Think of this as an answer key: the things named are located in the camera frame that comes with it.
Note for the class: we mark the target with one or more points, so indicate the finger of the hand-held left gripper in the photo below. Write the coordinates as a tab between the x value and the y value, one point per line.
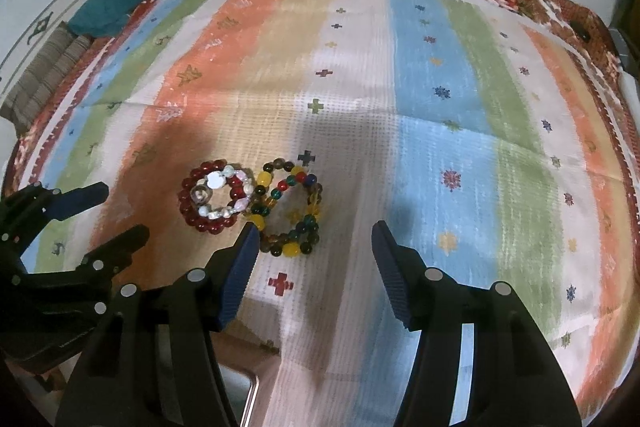
75	203
122	243

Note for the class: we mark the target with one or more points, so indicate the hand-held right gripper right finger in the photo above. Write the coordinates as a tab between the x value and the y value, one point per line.
395	279

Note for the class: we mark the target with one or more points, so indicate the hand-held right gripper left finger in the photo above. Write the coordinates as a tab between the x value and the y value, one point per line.
239	279

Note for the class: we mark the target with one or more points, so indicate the metal tray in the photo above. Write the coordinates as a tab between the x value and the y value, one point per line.
235	388

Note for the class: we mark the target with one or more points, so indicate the brown striped cushion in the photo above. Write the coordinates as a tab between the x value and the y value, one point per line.
45	72

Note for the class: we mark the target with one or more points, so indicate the striped pastel blanket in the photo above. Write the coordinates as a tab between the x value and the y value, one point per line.
430	117

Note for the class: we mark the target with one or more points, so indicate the small black object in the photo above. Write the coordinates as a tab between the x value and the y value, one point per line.
581	30

